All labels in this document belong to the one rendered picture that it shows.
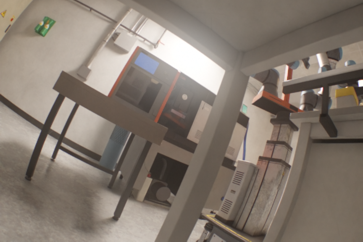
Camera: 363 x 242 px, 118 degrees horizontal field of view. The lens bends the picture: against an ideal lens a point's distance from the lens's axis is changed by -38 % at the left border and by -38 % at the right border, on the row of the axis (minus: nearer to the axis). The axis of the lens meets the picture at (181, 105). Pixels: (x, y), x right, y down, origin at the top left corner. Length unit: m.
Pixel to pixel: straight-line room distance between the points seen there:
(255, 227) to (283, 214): 0.40
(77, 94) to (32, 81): 2.17
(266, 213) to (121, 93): 1.14
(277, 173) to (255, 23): 0.87
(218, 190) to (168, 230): 1.82
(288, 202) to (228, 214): 0.51
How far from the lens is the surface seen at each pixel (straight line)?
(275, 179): 1.09
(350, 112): 0.71
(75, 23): 3.37
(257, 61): 0.42
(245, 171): 1.14
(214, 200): 2.22
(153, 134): 1.06
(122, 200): 1.20
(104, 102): 1.03
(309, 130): 0.78
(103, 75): 2.94
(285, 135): 1.19
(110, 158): 2.50
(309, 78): 0.72
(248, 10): 0.39
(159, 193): 1.99
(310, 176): 0.82
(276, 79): 1.30
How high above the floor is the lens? 0.56
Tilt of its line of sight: 17 degrees up
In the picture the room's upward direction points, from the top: 24 degrees clockwise
